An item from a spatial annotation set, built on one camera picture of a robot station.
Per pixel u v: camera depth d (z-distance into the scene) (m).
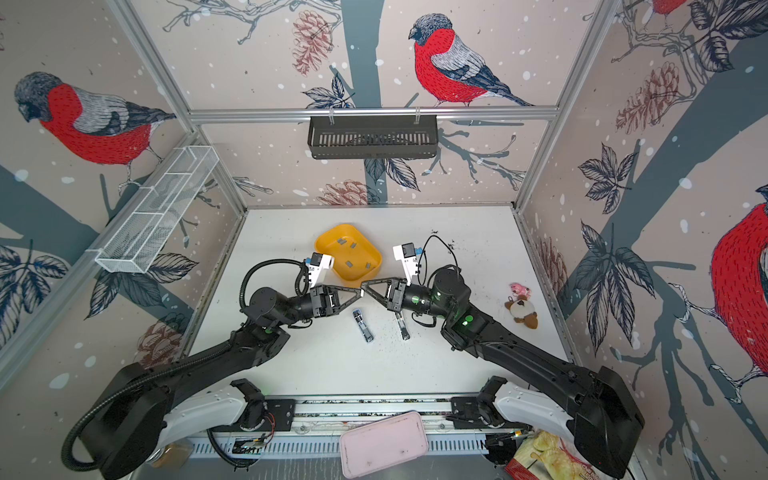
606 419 0.39
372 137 1.06
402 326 0.88
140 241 0.72
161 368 0.45
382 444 0.67
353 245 1.10
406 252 0.62
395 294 0.58
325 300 0.63
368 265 1.06
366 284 0.64
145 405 0.41
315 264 0.66
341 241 1.10
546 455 0.66
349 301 0.65
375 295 0.63
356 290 0.65
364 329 0.88
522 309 0.90
